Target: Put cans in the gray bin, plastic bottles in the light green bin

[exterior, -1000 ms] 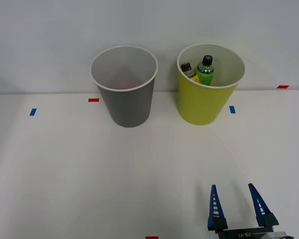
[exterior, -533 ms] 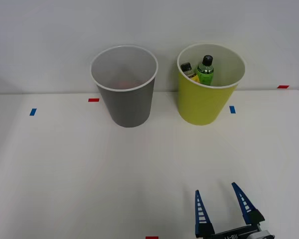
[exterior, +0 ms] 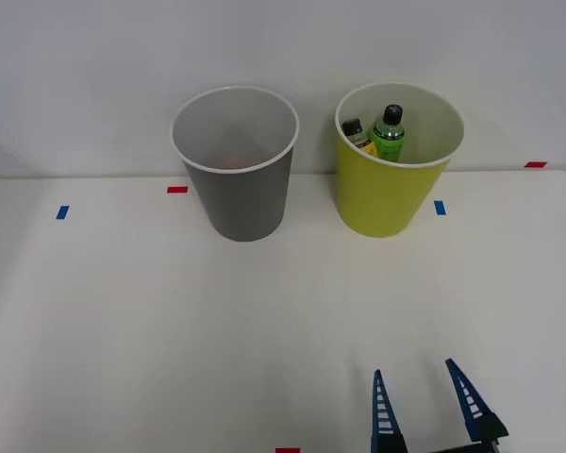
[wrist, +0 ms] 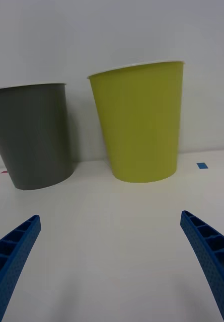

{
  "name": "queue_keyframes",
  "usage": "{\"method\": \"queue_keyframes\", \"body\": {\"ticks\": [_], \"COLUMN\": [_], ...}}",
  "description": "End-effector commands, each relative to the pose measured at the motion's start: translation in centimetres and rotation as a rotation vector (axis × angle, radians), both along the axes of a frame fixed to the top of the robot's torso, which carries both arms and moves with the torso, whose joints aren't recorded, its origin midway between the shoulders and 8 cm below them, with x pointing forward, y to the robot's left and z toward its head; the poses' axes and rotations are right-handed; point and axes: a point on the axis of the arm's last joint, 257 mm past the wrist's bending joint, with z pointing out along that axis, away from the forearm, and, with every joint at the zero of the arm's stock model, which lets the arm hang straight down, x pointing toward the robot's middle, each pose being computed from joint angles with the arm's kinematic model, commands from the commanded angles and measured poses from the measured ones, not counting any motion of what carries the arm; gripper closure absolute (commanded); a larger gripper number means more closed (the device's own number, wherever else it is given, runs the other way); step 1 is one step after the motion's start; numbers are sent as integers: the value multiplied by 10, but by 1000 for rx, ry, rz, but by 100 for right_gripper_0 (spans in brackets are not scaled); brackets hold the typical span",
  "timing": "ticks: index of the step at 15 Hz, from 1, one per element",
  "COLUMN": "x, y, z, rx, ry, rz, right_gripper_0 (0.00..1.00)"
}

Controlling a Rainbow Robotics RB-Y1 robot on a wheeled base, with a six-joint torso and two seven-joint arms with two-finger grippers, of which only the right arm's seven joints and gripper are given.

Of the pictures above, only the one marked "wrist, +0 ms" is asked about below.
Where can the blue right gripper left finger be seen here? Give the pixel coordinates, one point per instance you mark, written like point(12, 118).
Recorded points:
point(8, 266)

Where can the yellow-green plastic waste bin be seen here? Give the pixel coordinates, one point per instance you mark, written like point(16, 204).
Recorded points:
point(142, 120)

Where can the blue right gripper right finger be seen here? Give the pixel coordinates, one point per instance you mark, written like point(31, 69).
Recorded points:
point(215, 261)

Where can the grey plastic waste bin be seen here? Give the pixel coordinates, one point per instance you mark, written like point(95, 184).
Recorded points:
point(33, 135)

